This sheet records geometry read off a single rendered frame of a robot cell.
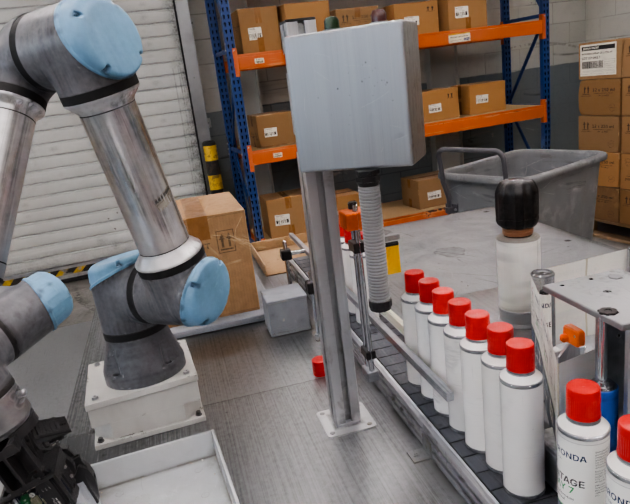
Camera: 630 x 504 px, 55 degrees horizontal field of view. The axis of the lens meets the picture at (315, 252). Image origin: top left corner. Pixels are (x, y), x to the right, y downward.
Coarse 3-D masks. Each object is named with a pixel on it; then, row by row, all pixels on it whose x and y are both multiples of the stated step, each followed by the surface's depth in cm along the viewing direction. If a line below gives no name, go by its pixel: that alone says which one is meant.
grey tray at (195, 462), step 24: (120, 456) 97; (144, 456) 98; (168, 456) 99; (192, 456) 101; (216, 456) 102; (120, 480) 98; (144, 480) 98; (168, 480) 97; (192, 480) 96; (216, 480) 96
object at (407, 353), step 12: (300, 240) 178; (348, 288) 134; (372, 312) 120; (384, 324) 114; (384, 336) 112; (396, 336) 108; (396, 348) 106; (408, 348) 103; (408, 360) 101; (420, 360) 98; (420, 372) 96; (432, 372) 94; (432, 384) 92; (444, 384) 90; (444, 396) 88
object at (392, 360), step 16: (304, 256) 191; (304, 272) 176; (352, 320) 138; (384, 320) 136; (400, 336) 127; (384, 352) 121; (400, 368) 114; (400, 384) 108; (416, 400) 102; (432, 416) 97; (448, 432) 92; (464, 448) 88; (480, 464) 84; (480, 480) 82; (496, 480) 81; (496, 496) 78; (512, 496) 78; (544, 496) 77
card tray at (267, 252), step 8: (264, 240) 220; (272, 240) 221; (280, 240) 221; (288, 240) 222; (304, 240) 224; (256, 248) 220; (264, 248) 221; (272, 248) 221; (280, 248) 220; (296, 248) 218; (256, 256) 207; (264, 256) 213; (272, 256) 212; (296, 256) 208; (264, 264) 191; (272, 264) 203; (280, 264) 202; (264, 272) 194; (272, 272) 194; (280, 272) 193
